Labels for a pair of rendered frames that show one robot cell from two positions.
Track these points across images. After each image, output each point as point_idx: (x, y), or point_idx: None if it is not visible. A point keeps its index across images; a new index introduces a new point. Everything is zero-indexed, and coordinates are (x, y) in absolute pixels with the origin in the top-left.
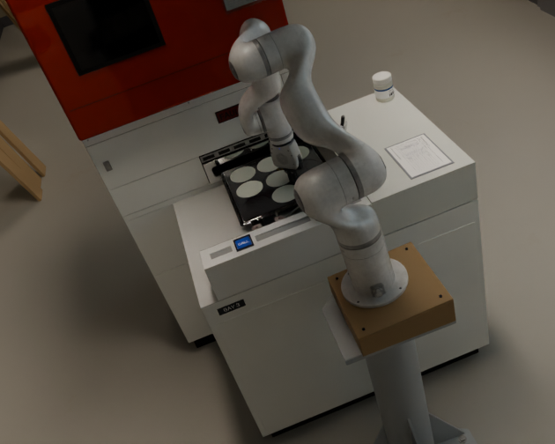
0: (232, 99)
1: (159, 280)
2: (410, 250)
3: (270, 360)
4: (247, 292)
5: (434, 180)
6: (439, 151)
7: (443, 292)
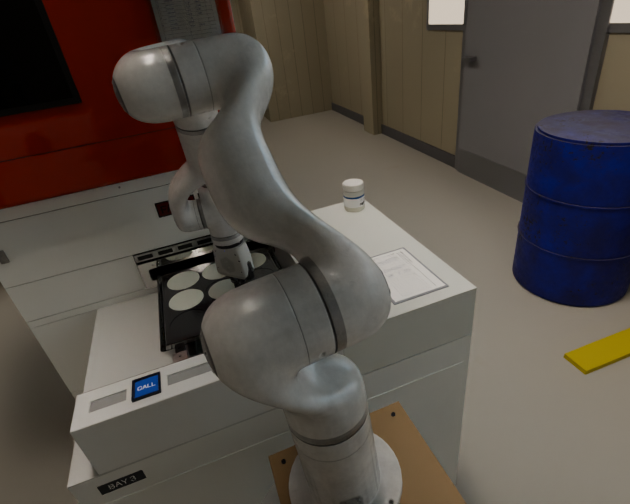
0: None
1: None
2: (398, 418)
3: None
4: (148, 459)
5: (426, 308)
6: (426, 270)
7: None
